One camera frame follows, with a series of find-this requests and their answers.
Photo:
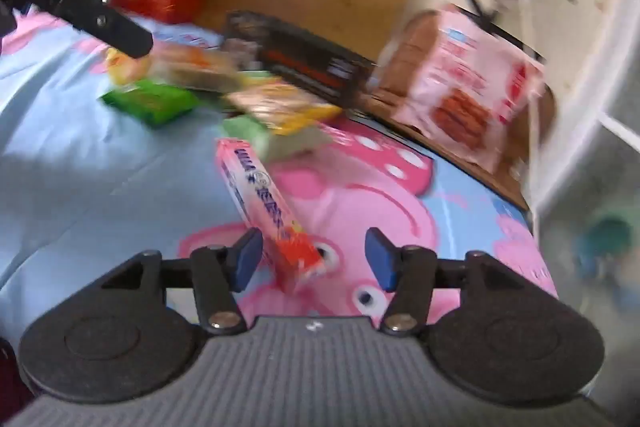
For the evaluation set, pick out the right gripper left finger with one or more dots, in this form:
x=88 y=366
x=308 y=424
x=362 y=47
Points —
x=218 y=273

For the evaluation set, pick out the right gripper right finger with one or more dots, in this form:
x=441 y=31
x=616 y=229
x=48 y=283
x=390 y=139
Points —
x=407 y=272

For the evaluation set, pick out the pink candy stick box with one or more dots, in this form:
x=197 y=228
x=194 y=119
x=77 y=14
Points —
x=288 y=247

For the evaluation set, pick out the pale green snack packet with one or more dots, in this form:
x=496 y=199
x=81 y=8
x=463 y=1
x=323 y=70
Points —
x=269 y=146

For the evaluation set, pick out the bright green snack packet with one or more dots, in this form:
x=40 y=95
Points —
x=154 y=104

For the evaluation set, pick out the Peppa Pig bed sheet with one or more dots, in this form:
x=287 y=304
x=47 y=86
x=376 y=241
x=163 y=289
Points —
x=84 y=188

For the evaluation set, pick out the yellow orange snack packet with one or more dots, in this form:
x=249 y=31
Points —
x=283 y=108

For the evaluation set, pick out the clear wrapped bread snack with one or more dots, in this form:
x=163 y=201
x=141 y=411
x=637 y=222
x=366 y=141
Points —
x=186 y=67

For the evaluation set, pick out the pink twisted snack bag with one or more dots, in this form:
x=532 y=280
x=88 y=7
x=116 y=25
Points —
x=468 y=90

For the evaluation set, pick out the brown cushioned chair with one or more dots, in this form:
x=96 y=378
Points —
x=390 y=87

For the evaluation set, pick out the black sheep print box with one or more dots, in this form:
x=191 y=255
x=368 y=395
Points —
x=317 y=65

